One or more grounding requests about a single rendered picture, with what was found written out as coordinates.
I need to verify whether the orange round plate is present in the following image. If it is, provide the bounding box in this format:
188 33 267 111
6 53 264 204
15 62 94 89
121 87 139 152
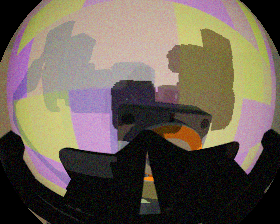
144 121 203 181

